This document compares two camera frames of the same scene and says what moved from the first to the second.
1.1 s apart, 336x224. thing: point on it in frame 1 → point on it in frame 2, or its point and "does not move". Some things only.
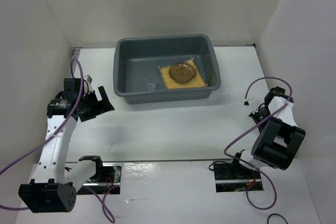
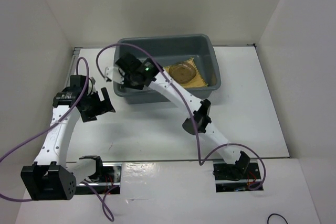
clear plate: [182, 72] does not move
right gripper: [254, 115] → [139, 86]
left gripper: [96, 111] does not move
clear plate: [182, 73] does not move
